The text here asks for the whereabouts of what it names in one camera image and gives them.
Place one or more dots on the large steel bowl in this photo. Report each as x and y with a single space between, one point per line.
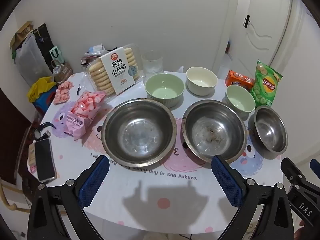
137 135

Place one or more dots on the orange biscuit box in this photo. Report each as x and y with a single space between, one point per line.
237 80

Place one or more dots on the small black nail clipper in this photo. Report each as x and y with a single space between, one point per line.
79 88

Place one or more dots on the white door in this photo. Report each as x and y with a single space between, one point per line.
265 17

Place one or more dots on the small steel bowl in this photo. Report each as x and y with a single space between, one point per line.
271 130

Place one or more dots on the blue white packet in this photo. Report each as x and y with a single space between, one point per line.
96 49

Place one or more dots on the person's right hand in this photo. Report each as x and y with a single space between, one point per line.
301 223

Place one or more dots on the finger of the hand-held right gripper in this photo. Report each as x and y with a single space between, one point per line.
291 171
315 165

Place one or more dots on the pink card stack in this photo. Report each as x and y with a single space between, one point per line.
31 155

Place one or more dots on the black smartphone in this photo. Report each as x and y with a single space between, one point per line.
45 160

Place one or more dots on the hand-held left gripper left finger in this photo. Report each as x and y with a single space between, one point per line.
93 182

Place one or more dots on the beige wooden chair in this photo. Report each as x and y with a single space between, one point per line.
7 205

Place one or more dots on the black smartwatch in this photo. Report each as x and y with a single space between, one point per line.
41 131

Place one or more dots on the black scalloped board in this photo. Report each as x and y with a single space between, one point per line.
43 40

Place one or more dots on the yellow plastic bag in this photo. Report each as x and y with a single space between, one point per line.
40 87

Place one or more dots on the brown cardboard box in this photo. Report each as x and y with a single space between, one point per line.
21 33

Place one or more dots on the green paper bag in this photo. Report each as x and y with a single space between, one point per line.
56 55

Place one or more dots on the pink snack bag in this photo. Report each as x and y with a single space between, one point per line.
82 112

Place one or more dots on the green chips bag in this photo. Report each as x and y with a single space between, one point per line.
266 85

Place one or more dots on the stained medium steel bowl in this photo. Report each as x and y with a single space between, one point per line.
215 130

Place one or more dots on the clear plastic storage bag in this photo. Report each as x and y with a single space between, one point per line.
30 60

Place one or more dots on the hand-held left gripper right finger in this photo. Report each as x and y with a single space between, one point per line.
230 180

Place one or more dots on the clear glass cup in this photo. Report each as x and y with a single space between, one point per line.
152 65

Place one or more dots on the large green ceramic bowl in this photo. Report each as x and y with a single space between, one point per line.
163 87

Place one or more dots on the cream ceramic bowl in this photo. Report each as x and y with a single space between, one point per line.
201 80

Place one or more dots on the small pink snack packet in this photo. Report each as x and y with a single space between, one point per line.
62 92

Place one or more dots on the clear biscuit tray white label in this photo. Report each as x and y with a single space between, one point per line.
120 72

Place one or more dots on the small green ceramic bowl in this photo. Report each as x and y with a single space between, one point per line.
238 100

